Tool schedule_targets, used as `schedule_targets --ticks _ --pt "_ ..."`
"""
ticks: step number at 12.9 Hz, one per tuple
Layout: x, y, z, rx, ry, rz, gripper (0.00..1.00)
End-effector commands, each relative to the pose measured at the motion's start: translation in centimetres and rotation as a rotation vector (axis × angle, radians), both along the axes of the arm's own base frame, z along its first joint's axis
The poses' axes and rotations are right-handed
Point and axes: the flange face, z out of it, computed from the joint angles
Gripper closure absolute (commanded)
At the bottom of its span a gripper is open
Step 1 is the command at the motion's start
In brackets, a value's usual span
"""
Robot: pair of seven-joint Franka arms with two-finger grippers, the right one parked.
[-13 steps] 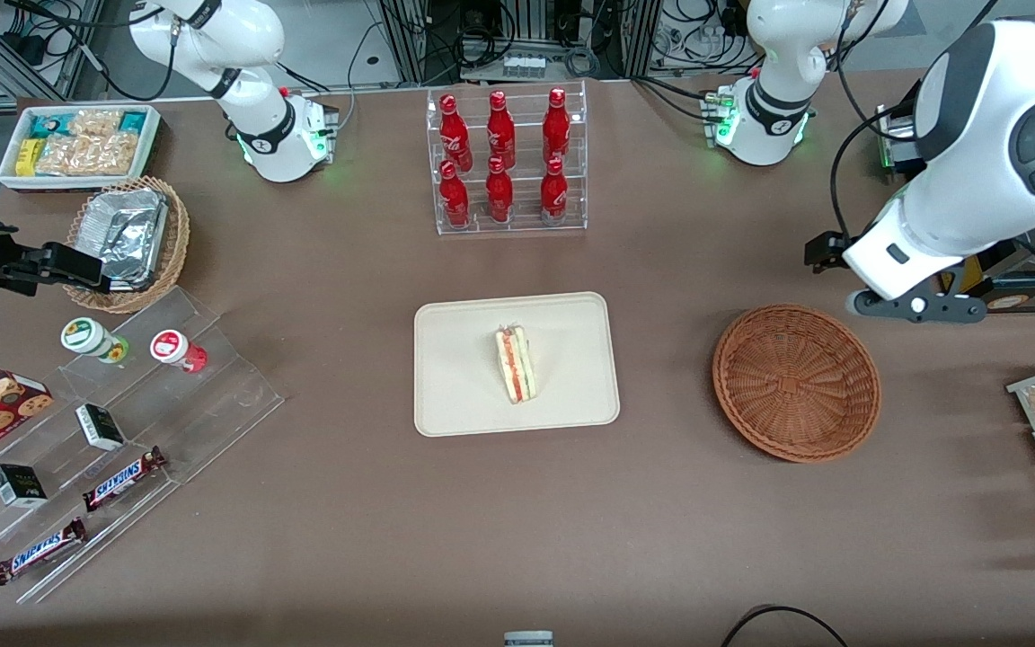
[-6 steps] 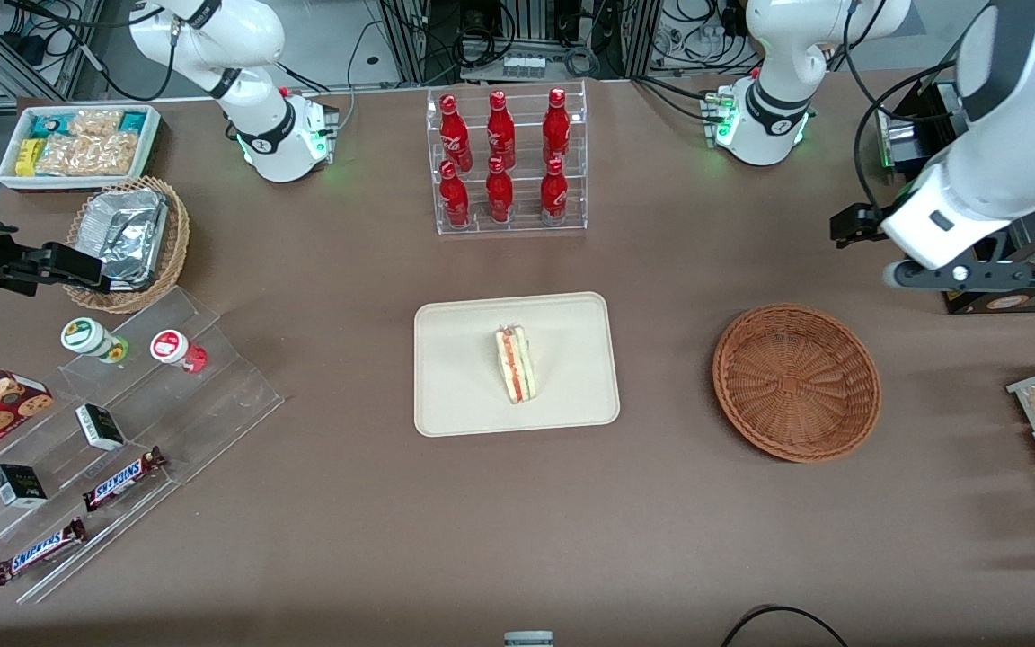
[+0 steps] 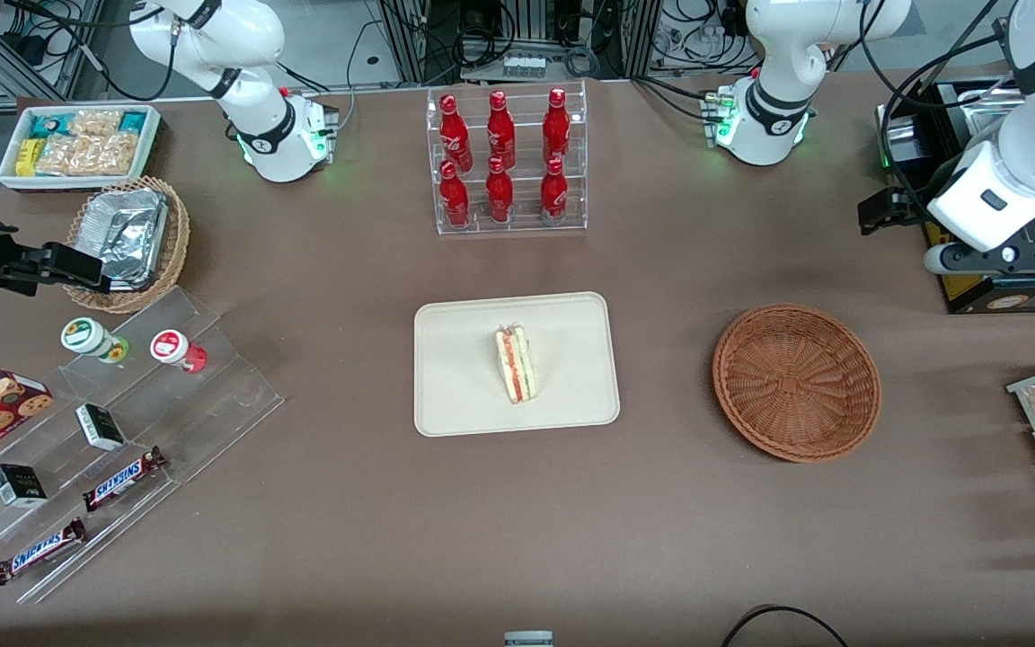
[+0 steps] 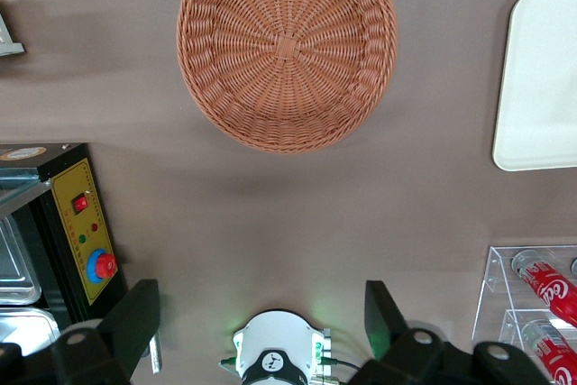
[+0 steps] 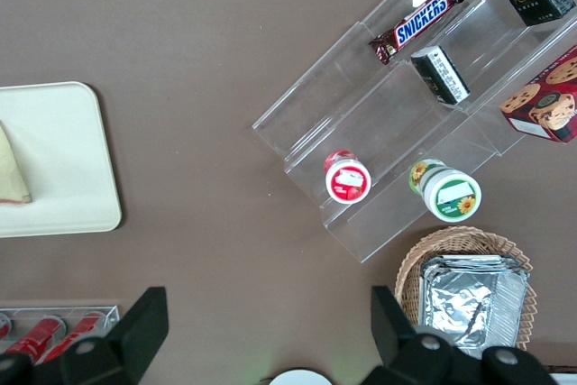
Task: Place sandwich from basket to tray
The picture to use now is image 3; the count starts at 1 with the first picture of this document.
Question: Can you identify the brown wicker basket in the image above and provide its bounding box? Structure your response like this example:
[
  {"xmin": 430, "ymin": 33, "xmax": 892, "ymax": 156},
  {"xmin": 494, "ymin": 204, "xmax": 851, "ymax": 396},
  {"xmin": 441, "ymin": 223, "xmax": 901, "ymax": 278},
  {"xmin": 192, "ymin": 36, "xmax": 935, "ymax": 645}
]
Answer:
[{"xmin": 712, "ymin": 304, "xmax": 882, "ymax": 464}]

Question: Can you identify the Snickers chocolate bar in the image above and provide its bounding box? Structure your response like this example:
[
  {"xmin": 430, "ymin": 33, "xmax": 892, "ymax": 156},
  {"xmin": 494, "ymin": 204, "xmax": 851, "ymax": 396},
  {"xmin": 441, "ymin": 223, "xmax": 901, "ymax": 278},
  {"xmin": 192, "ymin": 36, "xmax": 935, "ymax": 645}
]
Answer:
[
  {"xmin": 82, "ymin": 447, "xmax": 168, "ymax": 513},
  {"xmin": 0, "ymin": 517, "xmax": 88, "ymax": 587}
]

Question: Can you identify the light wicker basket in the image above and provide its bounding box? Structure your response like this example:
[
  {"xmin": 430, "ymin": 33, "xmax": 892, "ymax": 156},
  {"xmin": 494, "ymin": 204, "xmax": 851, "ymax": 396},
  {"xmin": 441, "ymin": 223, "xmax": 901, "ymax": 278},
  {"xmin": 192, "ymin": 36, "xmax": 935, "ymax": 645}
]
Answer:
[{"xmin": 64, "ymin": 176, "xmax": 191, "ymax": 315}]

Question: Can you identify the black cable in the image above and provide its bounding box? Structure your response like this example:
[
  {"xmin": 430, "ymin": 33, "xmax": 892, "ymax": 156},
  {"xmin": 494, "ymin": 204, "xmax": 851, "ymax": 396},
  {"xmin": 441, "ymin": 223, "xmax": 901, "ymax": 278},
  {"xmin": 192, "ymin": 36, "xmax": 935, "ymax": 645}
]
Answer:
[{"xmin": 720, "ymin": 606, "xmax": 849, "ymax": 647}]

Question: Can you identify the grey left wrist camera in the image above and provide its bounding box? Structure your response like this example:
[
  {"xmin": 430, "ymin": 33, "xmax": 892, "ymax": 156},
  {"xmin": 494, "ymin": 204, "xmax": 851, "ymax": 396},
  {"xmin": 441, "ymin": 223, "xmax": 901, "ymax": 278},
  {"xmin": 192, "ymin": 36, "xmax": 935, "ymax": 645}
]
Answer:
[{"xmin": 924, "ymin": 241, "xmax": 1035, "ymax": 276}]

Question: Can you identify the large clear cracker bag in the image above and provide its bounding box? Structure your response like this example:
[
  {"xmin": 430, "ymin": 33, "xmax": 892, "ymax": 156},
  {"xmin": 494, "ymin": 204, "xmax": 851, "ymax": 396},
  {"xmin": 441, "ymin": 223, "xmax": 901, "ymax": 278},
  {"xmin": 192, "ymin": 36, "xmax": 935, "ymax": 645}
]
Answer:
[{"xmin": 35, "ymin": 132, "xmax": 143, "ymax": 178}]

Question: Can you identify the red strawberry yogurt cup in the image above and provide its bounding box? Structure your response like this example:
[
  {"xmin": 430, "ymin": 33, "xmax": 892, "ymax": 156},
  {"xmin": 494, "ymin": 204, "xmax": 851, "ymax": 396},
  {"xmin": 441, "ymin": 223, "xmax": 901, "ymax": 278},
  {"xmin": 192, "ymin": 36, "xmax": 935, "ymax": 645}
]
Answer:
[{"xmin": 150, "ymin": 330, "xmax": 208, "ymax": 374}]

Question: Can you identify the small black carton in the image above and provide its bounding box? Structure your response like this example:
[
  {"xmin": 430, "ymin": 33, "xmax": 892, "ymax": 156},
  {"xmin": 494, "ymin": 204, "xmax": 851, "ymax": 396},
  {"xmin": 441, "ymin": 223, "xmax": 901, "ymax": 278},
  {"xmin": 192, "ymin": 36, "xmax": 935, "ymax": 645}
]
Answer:
[
  {"xmin": 75, "ymin": 403, "xmax": 127, "ymax": 451},
  {"xmin": 0, "ymin": 464, "xmax": 49, "ymax": 509}
]

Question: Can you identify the aluminium frame rack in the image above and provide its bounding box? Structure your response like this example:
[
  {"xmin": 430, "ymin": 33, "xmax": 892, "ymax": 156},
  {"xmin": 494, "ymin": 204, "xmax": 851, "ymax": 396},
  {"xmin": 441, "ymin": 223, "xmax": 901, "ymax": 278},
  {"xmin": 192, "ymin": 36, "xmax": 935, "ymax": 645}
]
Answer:
[{"xmin": 378, "ymin": 0, "xmax": 662, "ymax": 86}]

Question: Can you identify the steel tray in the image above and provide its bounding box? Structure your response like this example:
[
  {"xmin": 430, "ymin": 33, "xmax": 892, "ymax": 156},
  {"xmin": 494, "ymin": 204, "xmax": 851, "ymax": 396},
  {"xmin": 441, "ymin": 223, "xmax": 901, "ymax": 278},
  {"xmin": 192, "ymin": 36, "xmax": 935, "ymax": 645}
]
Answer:
[{"xmin": 940, "ymin": 83, "xmax": 1017, "ymax": 149}]

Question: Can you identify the beige serving tray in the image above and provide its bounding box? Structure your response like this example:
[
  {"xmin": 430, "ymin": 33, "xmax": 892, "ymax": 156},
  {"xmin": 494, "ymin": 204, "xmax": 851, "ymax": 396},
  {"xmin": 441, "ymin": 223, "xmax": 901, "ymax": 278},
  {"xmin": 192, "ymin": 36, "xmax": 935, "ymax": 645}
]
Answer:
[{"xmin": 414, "ymin": 292, "xmax": 621, "ymax": 438}]

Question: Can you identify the clear acrylic stepped shelf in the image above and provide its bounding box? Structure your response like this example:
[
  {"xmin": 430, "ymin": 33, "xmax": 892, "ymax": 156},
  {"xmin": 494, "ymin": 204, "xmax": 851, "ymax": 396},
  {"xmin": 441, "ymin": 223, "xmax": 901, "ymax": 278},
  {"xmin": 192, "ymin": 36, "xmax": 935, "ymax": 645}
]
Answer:
[{"xmin": 0, "ymin": 286, "xmax": 286, "ymax": 605}]

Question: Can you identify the white snack bin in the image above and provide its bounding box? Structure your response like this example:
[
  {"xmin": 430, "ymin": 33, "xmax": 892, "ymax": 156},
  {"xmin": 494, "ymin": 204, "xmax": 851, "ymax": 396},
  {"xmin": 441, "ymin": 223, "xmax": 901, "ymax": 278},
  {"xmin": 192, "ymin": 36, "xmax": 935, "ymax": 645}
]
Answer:
[{"xmin": 0, "ymin": 104, "xmax": 162, "ymax": 192}]

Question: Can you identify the triangular sandwich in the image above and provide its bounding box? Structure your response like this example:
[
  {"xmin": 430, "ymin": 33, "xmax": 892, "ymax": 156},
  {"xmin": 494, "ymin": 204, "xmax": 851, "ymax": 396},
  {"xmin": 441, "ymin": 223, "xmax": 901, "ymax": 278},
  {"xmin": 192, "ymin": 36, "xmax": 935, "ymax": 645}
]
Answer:
[{"xmin": 494, "ymin": 324, "xmax": 539, "ymax": 405}]

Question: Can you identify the red cola bottle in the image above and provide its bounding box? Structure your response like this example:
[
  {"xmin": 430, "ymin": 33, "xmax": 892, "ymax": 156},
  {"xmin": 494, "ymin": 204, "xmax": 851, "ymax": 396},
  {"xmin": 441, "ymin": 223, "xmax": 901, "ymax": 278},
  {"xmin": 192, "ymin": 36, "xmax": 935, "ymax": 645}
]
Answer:
[
  {"xmin": 439, "ymin": 93, "xmax": 474, "ymax": 172},
  {"xmin": 439, "ymin": 160, "xmax": 471, "ymax": 228},
  {"xmin": 487, "ymin": 90, "xmax": 517, "ymax": 169},
  {"xmin": 485, "ymin": 156, "xmax": 515, "ymax": 224},
  {"xmin": 543, "ymin": 87, "xmax": 571, "ymax": 165},
  {"xmin": 540, "ymin": 157, "xmax": 569, "ymax": 226}
]

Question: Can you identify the green sunflower yogurt cup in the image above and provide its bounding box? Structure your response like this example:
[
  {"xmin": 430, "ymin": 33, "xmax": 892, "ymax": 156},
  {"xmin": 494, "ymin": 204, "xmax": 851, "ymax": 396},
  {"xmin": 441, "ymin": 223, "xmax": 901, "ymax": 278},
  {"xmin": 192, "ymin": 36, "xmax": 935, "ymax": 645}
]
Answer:
[{"xmin": 60, "ymin": 317, "xmax": 130, "ymax": 364}]

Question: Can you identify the aluminium foil tray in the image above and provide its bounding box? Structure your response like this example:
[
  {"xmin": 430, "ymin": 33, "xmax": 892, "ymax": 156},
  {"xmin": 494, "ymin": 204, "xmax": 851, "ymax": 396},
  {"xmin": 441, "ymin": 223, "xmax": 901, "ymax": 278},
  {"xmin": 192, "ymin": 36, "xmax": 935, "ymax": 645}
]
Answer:
[{"xmin": 75, "ymin": 187, "xmax": 170, "ymax": 291}]

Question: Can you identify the small clear cracker bag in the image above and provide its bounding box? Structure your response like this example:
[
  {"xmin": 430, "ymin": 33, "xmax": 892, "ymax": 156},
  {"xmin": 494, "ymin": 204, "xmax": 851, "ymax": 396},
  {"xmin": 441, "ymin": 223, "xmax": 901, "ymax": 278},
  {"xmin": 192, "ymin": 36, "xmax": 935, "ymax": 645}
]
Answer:
[{"xmin": 66, "ymin": 108, "xmax": 125, "ymax": 137}]

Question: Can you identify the clear acrylic bottle rack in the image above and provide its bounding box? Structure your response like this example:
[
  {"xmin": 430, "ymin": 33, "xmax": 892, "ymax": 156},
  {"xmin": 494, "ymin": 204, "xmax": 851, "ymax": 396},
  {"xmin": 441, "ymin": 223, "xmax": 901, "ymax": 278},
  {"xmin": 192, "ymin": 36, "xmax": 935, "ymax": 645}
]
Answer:
[{"xmin": 426, "ymin": 81, "xmax": 588, "ymax": 236}]

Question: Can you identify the black sealing machine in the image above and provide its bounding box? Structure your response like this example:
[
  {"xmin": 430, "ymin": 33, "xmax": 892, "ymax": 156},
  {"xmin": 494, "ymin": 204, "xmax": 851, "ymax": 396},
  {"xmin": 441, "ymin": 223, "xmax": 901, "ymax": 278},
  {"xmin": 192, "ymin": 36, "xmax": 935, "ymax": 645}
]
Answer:
[{"xmin": 877, "ymin": 76, "xmax": 1035, "ymax": 315}]

